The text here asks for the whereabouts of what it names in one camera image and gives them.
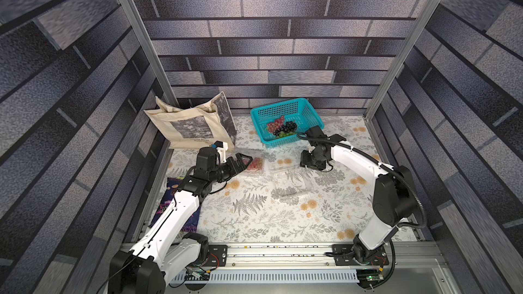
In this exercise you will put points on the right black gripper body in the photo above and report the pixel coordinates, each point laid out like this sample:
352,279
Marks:
308,159

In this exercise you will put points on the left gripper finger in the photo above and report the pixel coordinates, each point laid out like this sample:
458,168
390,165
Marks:
240,161
228,173

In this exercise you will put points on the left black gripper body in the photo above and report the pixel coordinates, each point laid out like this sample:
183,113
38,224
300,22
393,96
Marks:
216,175

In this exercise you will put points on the red grape bunch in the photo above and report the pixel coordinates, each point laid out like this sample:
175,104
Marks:
276,125
257,165

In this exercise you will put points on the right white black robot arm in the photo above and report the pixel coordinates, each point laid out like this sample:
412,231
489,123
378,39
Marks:
395,202

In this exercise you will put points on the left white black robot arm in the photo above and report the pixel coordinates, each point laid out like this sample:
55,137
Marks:
163,232

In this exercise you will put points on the black grape bunch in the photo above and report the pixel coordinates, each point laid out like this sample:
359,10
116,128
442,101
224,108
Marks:
289,126

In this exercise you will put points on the green grape bunch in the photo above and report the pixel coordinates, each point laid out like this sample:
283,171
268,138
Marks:
284,134

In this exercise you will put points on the beige canvas tote bag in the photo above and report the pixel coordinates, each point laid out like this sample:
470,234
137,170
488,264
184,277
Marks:
196,127

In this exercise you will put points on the teal plastic basket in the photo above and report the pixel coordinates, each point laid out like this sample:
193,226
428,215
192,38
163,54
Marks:
298,110

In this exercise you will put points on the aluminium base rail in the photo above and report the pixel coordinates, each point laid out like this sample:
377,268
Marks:
411,266

